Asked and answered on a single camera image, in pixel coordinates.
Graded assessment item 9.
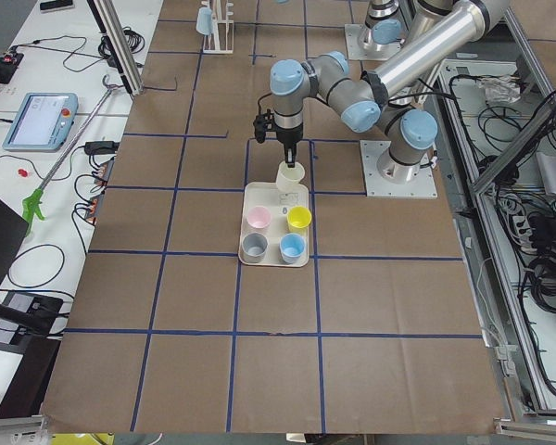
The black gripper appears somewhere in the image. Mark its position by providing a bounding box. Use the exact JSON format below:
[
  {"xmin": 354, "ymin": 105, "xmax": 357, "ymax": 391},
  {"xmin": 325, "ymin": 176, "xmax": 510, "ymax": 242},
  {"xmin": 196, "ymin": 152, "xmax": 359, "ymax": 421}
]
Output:
[{"xmin": 274, "ymin": 115, "xmax": 303, "ymax": 168}]

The white cup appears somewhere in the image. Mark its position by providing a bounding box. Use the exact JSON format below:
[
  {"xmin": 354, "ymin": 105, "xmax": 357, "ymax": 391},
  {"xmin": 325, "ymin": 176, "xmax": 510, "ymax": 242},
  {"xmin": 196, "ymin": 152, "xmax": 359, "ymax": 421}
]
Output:
[{"xmin": 275, "ymin": 161, "xmax": 305, "ymax": 193}]

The light blue cup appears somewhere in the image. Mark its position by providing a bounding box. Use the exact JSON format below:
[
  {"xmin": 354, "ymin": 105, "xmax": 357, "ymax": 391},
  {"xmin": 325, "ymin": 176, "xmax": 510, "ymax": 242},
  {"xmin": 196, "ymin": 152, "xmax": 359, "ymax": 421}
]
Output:
[{"xmin": 196, "ymin": 6, "xmax": 213, "ymax": 36}]

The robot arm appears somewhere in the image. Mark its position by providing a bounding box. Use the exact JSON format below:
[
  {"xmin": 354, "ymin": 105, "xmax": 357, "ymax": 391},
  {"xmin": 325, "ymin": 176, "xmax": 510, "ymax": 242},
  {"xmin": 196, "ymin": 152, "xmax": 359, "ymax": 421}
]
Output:
[
  {"xmin": 253, "ymin": 1, "xmax": 510, "ymax": 184},
  {"xmin": 358, "ymin": 0, "xmax": 402, "ymax": 52}
]

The yellow cup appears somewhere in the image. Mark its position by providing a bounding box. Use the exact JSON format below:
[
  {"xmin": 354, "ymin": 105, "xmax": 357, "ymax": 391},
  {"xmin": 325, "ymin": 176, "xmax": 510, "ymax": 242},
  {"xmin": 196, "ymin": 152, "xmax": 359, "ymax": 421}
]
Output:
[{"xmin": 286, "ymin": 206, "xmax": 312, "ymax": 235}]

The pink cup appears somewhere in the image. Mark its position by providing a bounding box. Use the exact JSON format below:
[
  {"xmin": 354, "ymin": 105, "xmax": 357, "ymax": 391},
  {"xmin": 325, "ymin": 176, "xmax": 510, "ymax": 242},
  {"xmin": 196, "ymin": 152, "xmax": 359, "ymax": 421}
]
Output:
[{"xmin": 246, "ymin": 206, "xmax": 272, "ymax": 231}]

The grey cup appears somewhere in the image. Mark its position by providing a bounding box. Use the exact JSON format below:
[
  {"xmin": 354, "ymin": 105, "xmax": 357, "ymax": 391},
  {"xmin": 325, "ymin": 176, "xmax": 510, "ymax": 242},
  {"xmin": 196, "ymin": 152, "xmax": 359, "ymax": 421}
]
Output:
[{"xmin": 241, "ymin": 233, "xmax": 268, "ymax": 263}]

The cream plastic tray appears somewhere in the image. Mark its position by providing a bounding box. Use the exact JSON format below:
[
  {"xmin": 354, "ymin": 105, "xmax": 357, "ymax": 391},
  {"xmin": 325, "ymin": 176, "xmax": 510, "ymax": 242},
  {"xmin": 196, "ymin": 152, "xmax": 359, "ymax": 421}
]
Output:
[{"xmin": 238, "ymin": 182, "xmax": 310, "ymax": 268}]

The blue teach pendant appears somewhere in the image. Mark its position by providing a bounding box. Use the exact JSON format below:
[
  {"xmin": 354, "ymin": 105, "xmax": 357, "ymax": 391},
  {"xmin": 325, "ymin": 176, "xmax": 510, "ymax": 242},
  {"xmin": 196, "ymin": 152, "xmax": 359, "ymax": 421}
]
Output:
[{"xmin": 3, "ymin": 93, "xmax": 78, "ymax": 152}]

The black braided left cable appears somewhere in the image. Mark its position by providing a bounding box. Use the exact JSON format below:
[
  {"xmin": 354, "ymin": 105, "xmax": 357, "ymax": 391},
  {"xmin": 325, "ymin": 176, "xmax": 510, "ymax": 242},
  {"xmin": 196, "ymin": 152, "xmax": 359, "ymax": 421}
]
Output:
[{"xmin": 252, "ymin": 92, "xmax": 275, "ymax": 145}]

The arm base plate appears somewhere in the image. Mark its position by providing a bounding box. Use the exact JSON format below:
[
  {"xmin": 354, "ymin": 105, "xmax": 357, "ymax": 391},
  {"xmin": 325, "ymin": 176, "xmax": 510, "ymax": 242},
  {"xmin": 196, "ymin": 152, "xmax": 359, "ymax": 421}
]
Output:
[
  {"xmin": 360, "ymin": 140, "xmax": 437, "ymax": 199},
  {"xmin": 345, "ymin": 24, "xmax": 401, "ymax": 61}
]

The white wire cup rack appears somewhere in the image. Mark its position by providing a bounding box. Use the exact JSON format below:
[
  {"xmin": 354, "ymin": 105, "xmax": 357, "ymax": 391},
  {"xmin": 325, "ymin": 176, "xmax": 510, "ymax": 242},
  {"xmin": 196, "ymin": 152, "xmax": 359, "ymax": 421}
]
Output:
[{"xmin": 200, "ymin": 0, "xmax": 234, "ymax": 55}]

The aluminium frame post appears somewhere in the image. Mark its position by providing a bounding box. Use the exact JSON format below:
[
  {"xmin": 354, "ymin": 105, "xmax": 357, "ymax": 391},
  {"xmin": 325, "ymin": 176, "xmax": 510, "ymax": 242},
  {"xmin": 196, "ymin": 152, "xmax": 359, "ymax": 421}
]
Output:
[{"xmin": 87, "ymin": 0, "xmax": 144, "ymax": 96}]

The green handled reacher grabber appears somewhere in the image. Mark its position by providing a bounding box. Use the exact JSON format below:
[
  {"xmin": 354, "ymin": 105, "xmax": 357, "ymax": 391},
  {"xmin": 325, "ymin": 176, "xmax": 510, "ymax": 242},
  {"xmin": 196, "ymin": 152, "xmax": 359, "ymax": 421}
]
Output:
[{"xmin": 22, "ymin": 74, "xmax": 122, "ymax": 235}]

